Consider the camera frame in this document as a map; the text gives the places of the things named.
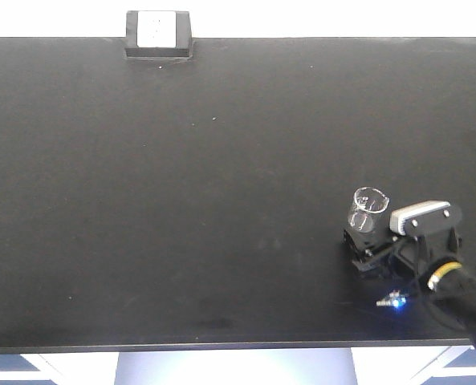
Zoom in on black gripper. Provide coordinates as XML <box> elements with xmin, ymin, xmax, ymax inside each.
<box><xmin>343</xmin><ymin>225</ymin><xmax>462</xmax><ymax>279</ymax></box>

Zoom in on small clear glass beaker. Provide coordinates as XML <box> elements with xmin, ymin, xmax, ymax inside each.
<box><xmin>348</xmin><ymin>186</ymin><xmax>390</xmax><ymax>233</ymax></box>

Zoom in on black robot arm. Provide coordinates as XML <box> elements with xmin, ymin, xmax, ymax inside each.
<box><xmin>343</xmin><ymin>225</ymin><xmax>476</xmax><ymax>350</ymax></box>

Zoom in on black power outlet box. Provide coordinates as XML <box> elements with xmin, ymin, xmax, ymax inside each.
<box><xmin>124</xmin><ymin>10</ymin><xmax>193</xmax><ymax>60</ymax></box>

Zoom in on blue cabinet left of kneehole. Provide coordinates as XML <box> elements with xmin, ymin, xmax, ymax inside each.
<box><xmin>0</xmin><ymin>353</ymin><xmax>119</xmax><ymax>384</ymax></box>

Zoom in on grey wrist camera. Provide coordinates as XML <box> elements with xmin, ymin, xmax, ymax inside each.
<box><xmin>389</xmin><ymin>201</ymin><xmax>463</xmax><ymax>237</ymax></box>

